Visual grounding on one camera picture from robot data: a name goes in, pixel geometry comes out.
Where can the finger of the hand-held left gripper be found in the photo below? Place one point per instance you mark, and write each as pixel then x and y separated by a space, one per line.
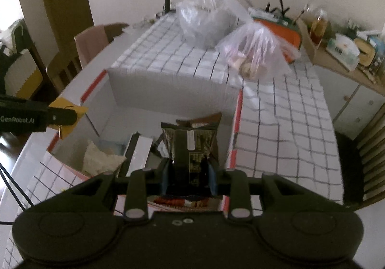
pixel 63 116

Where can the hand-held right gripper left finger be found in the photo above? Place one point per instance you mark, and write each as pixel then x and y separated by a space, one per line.
pixel 165 177

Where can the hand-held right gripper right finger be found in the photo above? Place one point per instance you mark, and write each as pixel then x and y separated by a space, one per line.
pixel 213 180

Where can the dark silver snack packet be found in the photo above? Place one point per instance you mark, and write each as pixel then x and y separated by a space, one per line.
pixel 188 151

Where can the white rice cracker packet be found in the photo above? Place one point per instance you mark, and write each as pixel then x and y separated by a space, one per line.
pixel 100 159

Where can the brown foil snack packet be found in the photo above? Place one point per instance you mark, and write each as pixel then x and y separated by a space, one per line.
pixel 207 118

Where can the red cardboard box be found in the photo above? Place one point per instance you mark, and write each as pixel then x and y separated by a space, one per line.
pixel 180 100

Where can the white flat packet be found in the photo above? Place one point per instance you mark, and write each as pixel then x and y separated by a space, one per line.
pixel 138 154

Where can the chair with draped cloth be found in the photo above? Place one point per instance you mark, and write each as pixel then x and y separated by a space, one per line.
pixel 21 70

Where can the chair with pink cushion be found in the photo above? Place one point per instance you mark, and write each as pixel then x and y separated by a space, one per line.
pixel 90 43

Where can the pink plastic bag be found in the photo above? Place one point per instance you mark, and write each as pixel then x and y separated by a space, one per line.
pixel 255 52

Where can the wooden slatted chair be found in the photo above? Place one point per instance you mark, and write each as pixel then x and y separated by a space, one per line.
pixel 370 160

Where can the clear plastic bag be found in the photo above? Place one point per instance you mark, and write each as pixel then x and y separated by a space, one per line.
pixel 207 19

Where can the orange box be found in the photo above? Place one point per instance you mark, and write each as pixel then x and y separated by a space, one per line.
pixel 282 34

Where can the white wooden cabinet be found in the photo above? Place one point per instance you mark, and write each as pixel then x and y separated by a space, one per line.
pixel 355 97

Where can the white tissue box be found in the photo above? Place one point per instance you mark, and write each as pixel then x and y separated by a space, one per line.
pixel 343 51

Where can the glass jar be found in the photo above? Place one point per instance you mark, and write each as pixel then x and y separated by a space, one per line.
pixel 317 25

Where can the yellow retro radio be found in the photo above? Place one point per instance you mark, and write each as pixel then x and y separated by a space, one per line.
pixel 365 52

